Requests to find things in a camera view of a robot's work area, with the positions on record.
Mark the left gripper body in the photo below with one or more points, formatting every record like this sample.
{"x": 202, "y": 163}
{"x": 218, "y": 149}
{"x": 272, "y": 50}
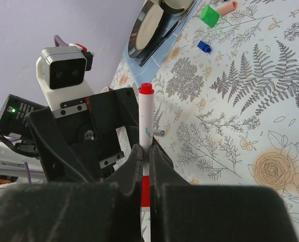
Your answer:
{"x": 84, "y": 125}

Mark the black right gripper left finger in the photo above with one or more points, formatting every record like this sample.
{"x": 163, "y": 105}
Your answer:
{"x": 105, "y": 211}

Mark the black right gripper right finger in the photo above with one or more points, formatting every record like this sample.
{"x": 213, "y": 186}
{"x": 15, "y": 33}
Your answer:
{"x": 184, "y": 212}

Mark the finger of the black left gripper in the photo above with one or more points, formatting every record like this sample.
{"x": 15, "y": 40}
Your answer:
{"x": 123, "y": 111}
{"x": 58, "y": 161}

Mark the red capped pen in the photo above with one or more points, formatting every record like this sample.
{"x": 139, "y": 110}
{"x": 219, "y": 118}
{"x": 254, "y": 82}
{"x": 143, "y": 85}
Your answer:
{"x": 146, "y": 106}

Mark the grey pen cap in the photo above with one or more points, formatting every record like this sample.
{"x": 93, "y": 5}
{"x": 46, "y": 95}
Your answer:
{"x": 158, "y": 132}

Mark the blue pen cap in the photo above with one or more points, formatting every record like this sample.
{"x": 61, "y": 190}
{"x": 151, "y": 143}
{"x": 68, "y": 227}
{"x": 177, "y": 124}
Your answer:
{"x": 206, "y": 48}

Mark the green highlighter cap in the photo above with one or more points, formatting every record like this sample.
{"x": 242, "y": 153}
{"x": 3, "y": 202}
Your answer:
{"x": 209, "y": 16}

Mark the pink pen cap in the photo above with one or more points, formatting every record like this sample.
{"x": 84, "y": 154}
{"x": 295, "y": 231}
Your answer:
{"x": 228, "y": 8}

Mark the red cup with white inside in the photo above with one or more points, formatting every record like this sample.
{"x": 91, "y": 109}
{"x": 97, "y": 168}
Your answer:
{"x": 106, "y": 89}

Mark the blue tiled placemat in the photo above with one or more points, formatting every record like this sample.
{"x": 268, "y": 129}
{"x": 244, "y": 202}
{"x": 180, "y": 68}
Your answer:
{"x": 144, "y": 64}

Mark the black rimmed dinner plate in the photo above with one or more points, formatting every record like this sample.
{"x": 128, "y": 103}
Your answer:
{"x": 146, "y": 29}

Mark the cream enamel mug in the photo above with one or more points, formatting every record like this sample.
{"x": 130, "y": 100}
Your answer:
{"x": 175, "y": 7}

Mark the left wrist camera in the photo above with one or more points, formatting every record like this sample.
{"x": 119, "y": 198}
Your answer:
{"x": 60, "y": 72}

